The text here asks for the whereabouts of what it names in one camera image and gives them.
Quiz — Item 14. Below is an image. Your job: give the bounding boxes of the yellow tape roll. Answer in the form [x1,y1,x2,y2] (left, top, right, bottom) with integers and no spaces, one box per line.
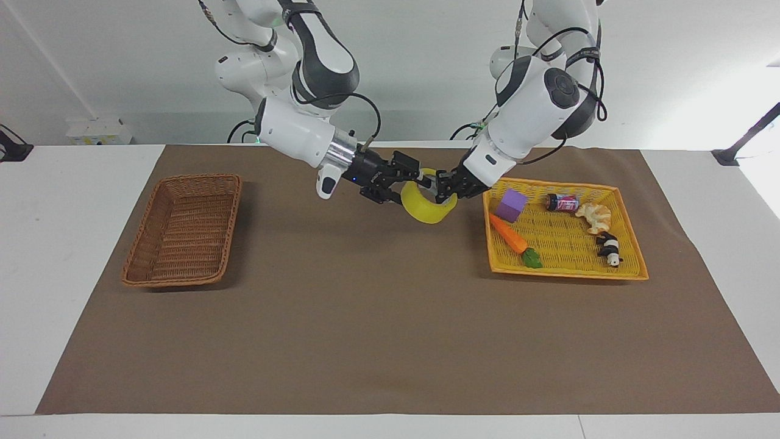
[400,168,458,225]

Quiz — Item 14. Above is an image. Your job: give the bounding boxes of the white box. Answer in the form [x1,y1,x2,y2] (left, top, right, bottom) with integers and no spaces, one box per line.
[65,118,133,146]

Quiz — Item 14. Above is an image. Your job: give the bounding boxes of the yellow plastic basket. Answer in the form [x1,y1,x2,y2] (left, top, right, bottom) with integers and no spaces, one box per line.
[482,176,650,282]

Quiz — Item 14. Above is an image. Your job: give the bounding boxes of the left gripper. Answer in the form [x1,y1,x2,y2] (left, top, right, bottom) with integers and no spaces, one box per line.
[434,159,489,204]

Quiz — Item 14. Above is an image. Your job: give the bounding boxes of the black stand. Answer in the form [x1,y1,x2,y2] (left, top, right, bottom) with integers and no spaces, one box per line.
[0,124,35,163]
[711,102,780,167]

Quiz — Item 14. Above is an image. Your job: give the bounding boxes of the small red can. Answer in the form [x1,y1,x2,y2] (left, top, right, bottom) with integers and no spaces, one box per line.
[545,193,580,213]

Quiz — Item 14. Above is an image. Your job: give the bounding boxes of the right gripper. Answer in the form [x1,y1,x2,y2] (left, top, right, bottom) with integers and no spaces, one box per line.
[348,149,436,205]

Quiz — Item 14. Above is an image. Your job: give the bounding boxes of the black cable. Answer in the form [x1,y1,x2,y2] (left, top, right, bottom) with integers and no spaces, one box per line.
[227,118,258,145]
[515,0,609,166]
[450,104,497,141]
[291,91,383,152]

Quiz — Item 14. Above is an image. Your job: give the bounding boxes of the brown wicker basket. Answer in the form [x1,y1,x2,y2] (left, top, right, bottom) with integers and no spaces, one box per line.
[121,173,243,288]

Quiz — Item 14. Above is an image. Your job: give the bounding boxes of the orange toy carrot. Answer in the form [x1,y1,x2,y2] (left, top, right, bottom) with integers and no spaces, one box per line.
[488,213,544,269]

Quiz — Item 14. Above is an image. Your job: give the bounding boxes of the purple cube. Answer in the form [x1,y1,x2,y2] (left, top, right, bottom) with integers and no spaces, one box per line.
[494,188,529,223]

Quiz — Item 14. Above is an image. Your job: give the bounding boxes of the toy croissant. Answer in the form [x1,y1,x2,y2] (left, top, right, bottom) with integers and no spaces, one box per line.
[575,203,612,236]

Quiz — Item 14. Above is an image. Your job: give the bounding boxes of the black and white panda toy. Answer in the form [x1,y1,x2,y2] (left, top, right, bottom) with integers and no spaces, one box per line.
[595,231,623,268]

